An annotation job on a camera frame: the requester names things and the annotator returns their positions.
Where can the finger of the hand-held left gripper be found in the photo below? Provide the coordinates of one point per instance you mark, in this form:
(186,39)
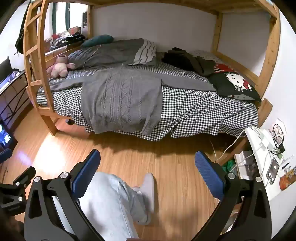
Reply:
(26,175)

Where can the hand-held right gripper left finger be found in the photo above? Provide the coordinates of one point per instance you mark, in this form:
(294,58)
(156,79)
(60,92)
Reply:
(86,171)

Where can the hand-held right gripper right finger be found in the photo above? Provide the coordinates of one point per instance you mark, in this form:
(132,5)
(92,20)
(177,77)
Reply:
(208,173)

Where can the grey knit sweater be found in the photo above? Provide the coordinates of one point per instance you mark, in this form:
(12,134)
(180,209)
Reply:
(120,99)

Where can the clothes heap by window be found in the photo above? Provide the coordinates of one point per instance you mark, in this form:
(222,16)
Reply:
(64,39)

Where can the green bag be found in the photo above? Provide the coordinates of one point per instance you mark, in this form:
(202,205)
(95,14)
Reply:
(229,166)

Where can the person's grey pant leg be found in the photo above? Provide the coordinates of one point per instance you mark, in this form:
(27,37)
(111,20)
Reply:
(106,204)

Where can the white box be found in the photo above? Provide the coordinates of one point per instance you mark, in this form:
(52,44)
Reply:
(245,162)

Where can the small lit screen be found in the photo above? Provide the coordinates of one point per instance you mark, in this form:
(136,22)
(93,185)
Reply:
(5,139)

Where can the white side table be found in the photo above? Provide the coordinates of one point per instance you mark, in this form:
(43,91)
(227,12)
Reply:
(255,141)

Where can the grey slipper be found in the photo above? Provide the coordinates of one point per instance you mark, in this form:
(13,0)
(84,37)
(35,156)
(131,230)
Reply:
(148,192)

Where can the silver phone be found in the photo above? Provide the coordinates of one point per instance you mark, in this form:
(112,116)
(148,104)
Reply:
(272,171)

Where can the white power strip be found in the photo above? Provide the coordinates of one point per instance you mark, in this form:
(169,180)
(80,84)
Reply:
(261,136)

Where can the black white checkered bedsheet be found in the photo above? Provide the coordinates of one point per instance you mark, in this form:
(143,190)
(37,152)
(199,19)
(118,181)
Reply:
(196,109)

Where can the orange printed packet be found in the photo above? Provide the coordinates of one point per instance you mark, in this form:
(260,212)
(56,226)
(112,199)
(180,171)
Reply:
(288,179)

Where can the black cat print pillow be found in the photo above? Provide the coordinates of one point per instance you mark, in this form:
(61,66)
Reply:
(231,88)

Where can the pink plush toy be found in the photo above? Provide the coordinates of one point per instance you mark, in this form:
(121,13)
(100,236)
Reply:
(59,68)

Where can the red striped cushion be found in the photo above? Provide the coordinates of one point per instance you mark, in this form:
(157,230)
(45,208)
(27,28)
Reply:
(222,68)

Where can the black monitor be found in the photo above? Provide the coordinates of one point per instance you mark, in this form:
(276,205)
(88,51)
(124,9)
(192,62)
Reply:
(5,67)

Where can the dark olive jacket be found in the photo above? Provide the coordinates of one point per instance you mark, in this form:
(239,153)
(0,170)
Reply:
(182,59)

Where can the white dotted pillow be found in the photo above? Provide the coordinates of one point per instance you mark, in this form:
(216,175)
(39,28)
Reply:
(208,55)

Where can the grey quilt with striped patch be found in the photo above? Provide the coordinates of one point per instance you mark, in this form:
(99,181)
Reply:
(108,53)

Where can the wooden bed ladder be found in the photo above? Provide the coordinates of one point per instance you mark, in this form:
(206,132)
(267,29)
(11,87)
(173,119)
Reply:
(32,49)

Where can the teal pillow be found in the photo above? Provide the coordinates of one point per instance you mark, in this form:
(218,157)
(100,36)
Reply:
(97,40)

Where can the black hanging bag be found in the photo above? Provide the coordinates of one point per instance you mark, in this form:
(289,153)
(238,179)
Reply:
(19,40)

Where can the window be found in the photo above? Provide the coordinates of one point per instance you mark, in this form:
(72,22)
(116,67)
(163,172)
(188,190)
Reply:
(61,16)

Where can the wooden bunk bed frame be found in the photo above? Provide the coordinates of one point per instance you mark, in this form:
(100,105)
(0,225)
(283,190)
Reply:
(270,46)

